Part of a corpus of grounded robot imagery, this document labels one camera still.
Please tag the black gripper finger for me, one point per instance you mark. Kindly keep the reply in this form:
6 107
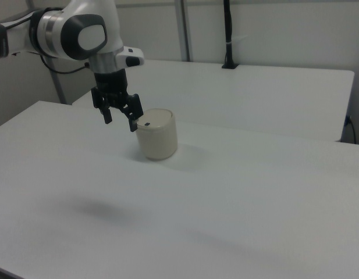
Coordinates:
100 107
132 112

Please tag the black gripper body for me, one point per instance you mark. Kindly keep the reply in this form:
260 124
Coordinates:
110 84

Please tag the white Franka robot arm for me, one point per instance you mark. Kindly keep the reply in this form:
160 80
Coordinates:
89 35

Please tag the small beige trash bin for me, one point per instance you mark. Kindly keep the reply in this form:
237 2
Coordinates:
157 136

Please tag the grey metal frame post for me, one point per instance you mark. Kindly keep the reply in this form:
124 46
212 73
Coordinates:
58 87
183 29

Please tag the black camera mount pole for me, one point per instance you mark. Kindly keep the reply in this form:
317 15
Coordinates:
229 35

